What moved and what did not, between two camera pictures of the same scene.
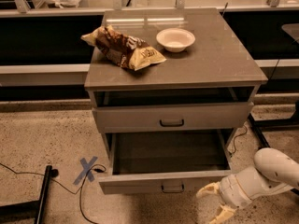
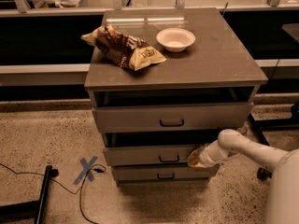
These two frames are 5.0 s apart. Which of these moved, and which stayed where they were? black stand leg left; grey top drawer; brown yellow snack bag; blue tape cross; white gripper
Moved: white gripper
Stayed: grey top drawer; blue tape cross; brown yellow snack bag; black stand leg left
